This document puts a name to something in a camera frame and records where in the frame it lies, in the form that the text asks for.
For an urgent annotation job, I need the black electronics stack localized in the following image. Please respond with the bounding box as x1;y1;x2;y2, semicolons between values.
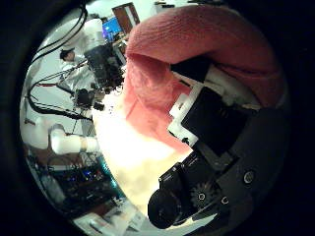
48;161;119;214

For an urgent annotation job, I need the person in white shirt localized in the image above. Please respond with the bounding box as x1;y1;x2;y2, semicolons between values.
58;45;96;93

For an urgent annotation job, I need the white control box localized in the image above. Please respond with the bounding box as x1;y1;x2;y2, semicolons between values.
73;200;149;236

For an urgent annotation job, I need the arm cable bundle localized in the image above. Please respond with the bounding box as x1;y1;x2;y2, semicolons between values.
27;73;95;122
32;4;89;63

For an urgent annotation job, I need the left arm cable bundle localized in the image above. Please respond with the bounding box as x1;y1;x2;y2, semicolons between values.
27;73;95;122

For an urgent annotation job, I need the blue lit computer screen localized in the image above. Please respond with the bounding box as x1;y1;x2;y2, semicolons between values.
101;16;123;35

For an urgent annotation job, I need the brown wooden base board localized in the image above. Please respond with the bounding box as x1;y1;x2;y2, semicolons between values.
24;144;84;169

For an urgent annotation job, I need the orange-pink button shirt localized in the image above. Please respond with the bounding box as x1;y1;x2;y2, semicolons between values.
122;4;286;155

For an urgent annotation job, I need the blue table edge rail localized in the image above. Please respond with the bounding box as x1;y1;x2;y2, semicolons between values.
97;156;126;200

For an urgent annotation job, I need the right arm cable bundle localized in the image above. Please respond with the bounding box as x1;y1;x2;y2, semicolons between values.
32;4;89;63

